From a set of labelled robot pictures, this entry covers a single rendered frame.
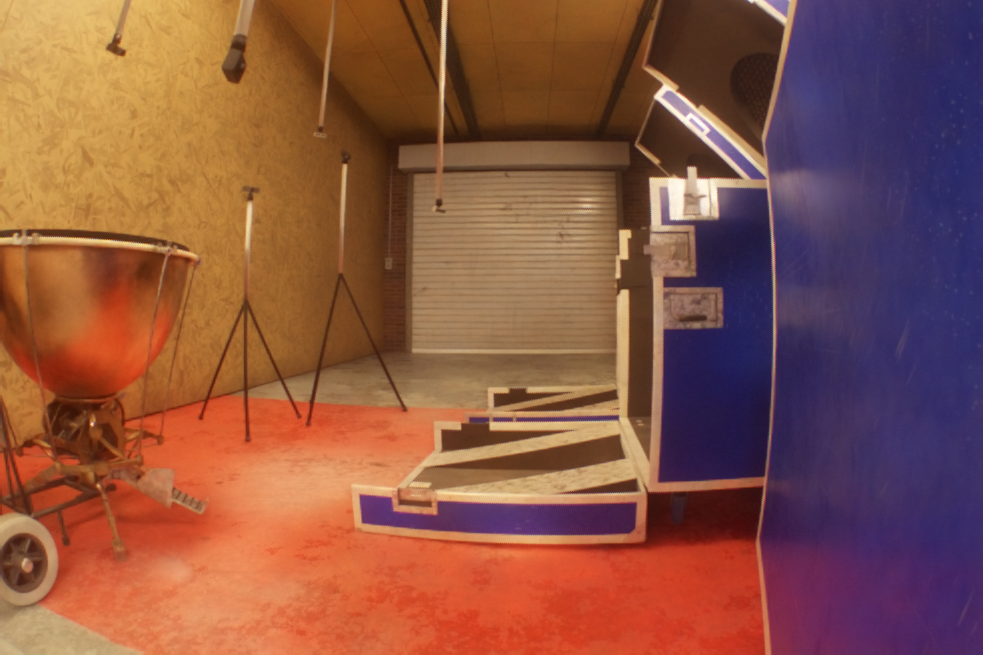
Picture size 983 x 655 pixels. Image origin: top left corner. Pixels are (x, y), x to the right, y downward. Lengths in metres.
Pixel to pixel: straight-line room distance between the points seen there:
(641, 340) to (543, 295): 5.11
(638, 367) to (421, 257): 5.55
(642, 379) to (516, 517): 1.00
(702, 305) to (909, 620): 1.10
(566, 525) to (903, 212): 1.19
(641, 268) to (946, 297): 1.91
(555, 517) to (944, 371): 1.18
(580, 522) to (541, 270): 6.02
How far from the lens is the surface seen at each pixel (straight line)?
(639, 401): 2.17
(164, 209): 3.27
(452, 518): 1.40
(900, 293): 0.33
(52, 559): 1.30
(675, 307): 1.29
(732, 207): 1.34
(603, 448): 1.93
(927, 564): 0.29
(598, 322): 7.24
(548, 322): 7.18
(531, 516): 1.36
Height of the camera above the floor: 0.63
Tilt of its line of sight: 3 degrees up
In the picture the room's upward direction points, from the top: straight up
